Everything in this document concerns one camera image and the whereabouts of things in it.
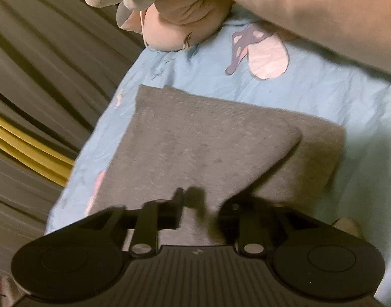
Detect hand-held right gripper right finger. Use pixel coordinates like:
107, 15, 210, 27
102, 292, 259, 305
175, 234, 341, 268
219, 198, 315, 257

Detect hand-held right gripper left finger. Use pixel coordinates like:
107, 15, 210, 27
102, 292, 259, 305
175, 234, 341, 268
77, 188, 185, 258

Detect grey pants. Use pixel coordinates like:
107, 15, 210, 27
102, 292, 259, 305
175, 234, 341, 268
87, 85, 347, 247

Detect small beige cloth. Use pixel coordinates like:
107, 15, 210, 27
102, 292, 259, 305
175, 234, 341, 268
332, 217, 364, 241

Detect light blue printed bed sheet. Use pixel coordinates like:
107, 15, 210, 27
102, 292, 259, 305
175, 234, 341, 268
44, 6, 391, 307

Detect grey curtain with yellow stripe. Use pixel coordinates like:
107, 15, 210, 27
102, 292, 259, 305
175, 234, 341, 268
0, 0, 145, 295

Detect pink and grey plush toy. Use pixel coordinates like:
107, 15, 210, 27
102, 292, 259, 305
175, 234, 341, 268
84, 0, 235, 52

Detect beige pillow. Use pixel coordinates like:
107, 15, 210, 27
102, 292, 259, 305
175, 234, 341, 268
160, 0, 391, 78

